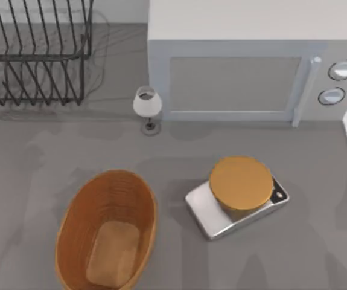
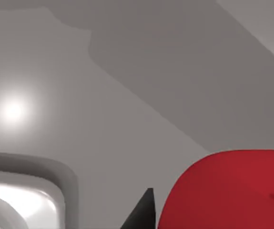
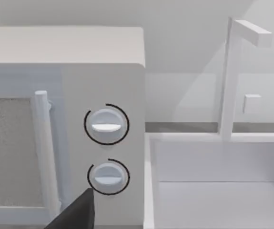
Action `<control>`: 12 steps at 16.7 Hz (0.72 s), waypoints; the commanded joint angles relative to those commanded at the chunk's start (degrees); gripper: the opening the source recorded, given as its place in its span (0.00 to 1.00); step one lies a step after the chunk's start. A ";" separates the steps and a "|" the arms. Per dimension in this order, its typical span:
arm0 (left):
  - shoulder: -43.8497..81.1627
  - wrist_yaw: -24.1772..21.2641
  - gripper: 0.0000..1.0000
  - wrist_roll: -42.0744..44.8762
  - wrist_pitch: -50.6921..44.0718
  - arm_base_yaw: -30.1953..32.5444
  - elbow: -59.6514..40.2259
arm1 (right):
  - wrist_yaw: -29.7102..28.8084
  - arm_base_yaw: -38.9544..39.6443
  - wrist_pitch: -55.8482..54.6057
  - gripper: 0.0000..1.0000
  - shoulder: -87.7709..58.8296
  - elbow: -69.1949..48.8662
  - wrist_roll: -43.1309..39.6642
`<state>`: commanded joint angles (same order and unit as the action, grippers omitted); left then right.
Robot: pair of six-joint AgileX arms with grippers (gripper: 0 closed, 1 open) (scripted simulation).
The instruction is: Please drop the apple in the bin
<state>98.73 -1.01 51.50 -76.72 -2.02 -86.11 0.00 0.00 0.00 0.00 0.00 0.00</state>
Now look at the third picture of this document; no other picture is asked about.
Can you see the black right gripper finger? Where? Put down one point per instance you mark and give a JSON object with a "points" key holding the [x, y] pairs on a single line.
{"points": [[79, 212]]}

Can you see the white microwave knob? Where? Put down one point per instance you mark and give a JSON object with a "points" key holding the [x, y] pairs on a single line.
{"points": [[106, 124], [108, 177]]}

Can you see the microwave door with window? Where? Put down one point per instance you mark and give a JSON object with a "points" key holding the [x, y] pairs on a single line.
{"points": [[13, 148]]}

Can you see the pale microwave oven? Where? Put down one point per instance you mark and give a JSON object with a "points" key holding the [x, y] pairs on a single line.
{"points": [[117, 81]]}

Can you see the white sink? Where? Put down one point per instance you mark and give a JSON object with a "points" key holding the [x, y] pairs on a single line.
{"points": [[217, 181]]}

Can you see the tall white tap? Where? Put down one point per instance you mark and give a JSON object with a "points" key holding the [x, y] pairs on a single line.
{"points": [[229, 78]]}

